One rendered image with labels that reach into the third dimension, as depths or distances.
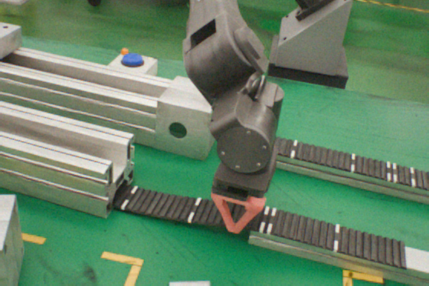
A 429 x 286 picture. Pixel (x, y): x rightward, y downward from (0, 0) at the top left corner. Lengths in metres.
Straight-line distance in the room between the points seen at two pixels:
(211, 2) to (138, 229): 0.32
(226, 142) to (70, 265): 0.27
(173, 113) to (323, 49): 0.50
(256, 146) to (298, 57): 0.71
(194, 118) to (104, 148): 0.15
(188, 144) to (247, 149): 0.32
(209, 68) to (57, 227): 0.31
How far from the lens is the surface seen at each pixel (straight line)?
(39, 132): 0.79
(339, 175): 0.85
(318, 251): 0.70
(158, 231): 0.70
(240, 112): 0.51
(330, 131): 0.99
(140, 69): 0.99
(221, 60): 0.55
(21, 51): 1.00
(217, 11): 0.59
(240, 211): 0.71
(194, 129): 0.81
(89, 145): 0.75
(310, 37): 1.18
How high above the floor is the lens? 1.27
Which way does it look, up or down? 31 degrees down
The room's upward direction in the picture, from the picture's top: 7 degrees clockwise
